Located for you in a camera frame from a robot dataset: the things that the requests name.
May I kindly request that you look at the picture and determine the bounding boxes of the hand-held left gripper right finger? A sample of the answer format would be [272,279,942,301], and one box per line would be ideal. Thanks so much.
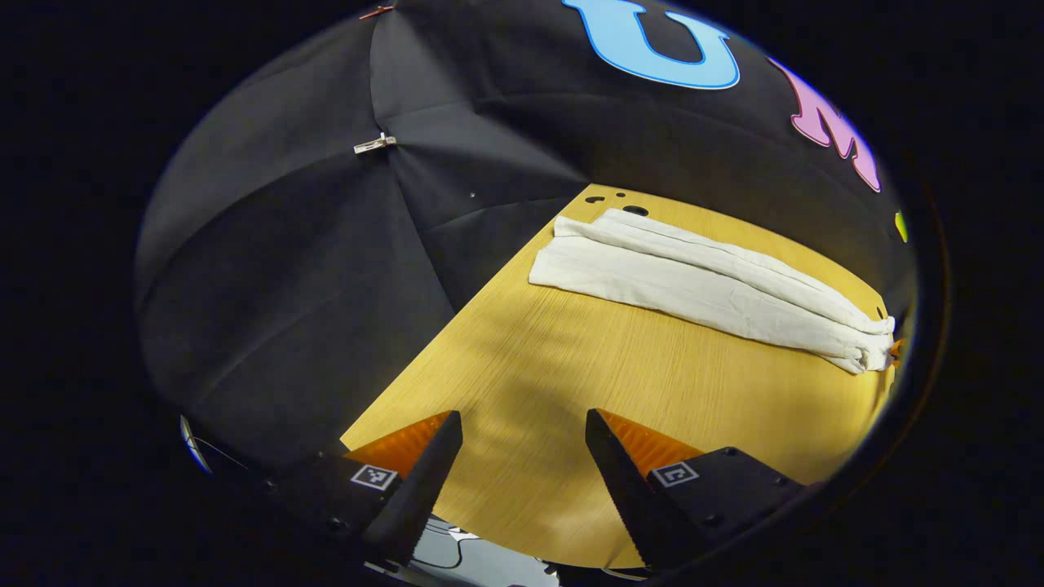
[585,408,810,572]

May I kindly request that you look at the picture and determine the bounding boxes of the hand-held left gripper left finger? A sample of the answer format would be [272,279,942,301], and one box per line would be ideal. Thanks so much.
[259,410,465,569]

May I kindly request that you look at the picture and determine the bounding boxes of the white jeans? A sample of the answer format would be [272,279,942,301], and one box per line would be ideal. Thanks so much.
[529,208,896,376]

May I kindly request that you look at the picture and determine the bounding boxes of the black backdrop cloth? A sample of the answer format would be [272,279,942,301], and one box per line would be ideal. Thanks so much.
[135,0,918,478]

